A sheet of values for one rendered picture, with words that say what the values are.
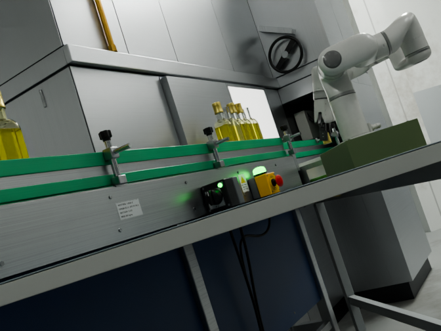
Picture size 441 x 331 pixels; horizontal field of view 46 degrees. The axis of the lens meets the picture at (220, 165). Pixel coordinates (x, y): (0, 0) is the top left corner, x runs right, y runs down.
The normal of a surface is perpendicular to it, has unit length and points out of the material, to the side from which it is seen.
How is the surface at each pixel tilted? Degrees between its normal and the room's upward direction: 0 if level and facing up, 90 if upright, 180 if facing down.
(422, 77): 90
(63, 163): 90
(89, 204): 90
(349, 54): 92
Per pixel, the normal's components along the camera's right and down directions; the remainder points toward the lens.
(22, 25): -0.50, 0.08
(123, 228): 0.81, -0.31
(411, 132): 0.13, -0.14
